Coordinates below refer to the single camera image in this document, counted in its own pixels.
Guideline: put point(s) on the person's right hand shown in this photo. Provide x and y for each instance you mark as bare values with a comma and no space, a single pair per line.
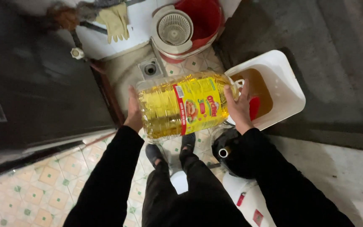
240,111

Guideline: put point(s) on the person's left hand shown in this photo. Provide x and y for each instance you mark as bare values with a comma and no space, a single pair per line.
135,114

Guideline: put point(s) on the large clear cooking oil bottle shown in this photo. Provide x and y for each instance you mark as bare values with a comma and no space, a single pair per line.
181,105

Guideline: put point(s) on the red bottle cap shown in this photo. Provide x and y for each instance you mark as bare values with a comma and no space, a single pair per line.
254,107

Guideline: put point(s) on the black bag with tube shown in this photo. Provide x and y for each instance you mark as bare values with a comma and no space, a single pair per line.
232,154

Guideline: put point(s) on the person's left shoe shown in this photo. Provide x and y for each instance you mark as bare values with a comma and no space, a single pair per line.
154,155

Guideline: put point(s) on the person's shoe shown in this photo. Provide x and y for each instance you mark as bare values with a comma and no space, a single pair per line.
188,142
154,155

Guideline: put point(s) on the floor drain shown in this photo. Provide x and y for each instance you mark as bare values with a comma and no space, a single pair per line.
150,68

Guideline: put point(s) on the white square plastic basin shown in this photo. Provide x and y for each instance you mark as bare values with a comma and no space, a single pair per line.
279,82

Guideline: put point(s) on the person's right shoe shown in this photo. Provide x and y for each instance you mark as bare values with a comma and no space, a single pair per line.
188,142

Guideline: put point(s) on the white round lid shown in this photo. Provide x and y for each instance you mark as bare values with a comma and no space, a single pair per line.
179,182

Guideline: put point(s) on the white round valve knob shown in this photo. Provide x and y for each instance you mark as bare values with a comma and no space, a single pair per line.
77,53

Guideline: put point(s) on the red lighter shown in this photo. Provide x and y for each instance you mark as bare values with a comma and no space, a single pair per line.
241,199

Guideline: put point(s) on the white spinner basket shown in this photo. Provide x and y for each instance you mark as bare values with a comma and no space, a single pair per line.
173,29

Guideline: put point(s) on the yellow rubber glove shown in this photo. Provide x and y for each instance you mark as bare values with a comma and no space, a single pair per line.
114,22

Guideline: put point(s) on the red mop bucket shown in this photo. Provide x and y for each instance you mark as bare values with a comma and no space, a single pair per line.
200,25

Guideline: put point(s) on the person's legs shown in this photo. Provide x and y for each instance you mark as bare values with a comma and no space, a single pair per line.
187,195

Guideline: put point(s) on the dark door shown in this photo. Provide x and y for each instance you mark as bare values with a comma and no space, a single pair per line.
36,88

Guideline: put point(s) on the brown mop head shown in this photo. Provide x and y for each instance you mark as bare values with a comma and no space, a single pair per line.
63,16

